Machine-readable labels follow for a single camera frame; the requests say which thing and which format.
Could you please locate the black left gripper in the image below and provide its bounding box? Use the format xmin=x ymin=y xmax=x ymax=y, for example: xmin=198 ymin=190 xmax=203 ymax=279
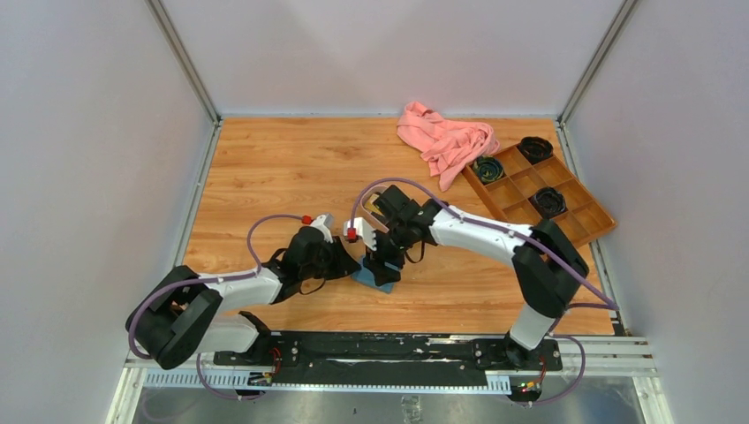
xmin=300 ymin=235 xmax=360 ymax=280

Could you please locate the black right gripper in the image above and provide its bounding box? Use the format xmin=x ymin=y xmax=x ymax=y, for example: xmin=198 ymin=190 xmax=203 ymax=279
xmin=364 ymin=222 xmax=413 ymax=286

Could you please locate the teal leather card holder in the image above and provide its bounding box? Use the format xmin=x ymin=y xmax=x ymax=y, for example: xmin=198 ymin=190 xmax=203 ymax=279
xmin=351 ymin=256 xmax=395 ymax=294

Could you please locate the beige oval tray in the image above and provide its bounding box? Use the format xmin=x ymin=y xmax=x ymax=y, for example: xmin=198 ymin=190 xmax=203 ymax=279
xmin=359 ymin=185 xmax=388 ymax=231

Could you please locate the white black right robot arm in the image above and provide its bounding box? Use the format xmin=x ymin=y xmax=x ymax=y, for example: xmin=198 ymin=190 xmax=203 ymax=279
xmin=344 ymin=185 xmax=589 ymax=369

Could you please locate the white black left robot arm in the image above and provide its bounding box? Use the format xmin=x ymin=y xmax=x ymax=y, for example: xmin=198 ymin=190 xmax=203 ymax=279
xmin=125 ymin=226 xmax=360 ymax=370

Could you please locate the gold credit card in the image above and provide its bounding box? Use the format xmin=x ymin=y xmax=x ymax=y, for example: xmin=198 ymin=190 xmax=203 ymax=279
xmin=365 ymin=201 xmax=381 ymax=215

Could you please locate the pink cloth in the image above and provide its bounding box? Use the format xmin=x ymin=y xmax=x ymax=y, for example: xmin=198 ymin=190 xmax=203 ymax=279
xmin=397 ymin=102 xmax=500 ymax=192

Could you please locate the wooden compartment organizer tray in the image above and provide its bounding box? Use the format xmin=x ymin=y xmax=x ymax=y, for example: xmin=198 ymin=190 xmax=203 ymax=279
xmin=462 ymin=136 xmax=617 ymax=246

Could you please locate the rolled tie orange pattern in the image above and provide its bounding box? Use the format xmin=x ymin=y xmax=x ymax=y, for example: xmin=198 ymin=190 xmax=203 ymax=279
xmin=517 ymin=136 xmax=554 ymax=165

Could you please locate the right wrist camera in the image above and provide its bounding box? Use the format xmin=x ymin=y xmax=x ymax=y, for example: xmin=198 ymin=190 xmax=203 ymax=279
xmin=344 ymin=217 xmax=377 ymax=251

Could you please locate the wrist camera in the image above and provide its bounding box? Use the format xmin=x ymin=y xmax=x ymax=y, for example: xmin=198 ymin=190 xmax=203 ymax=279
xmin=310 ymin=213 xmax=334 ymax=243
xmin=344 ymin=217 xmax=377 ymax=251

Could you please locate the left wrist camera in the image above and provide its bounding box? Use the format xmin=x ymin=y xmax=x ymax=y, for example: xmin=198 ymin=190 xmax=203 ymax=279
xmin=310 ymin=213 xmax=334 ymax=243

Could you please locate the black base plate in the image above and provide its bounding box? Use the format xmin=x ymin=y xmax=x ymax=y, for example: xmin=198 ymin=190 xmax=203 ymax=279
xmin=210 ymin=331 xmax=563 ymax=388

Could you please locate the aluminium frame rail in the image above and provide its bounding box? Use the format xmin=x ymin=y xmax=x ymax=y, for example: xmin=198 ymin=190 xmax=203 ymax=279
xmin=108 ymin=331 xmax=673 ymax=423

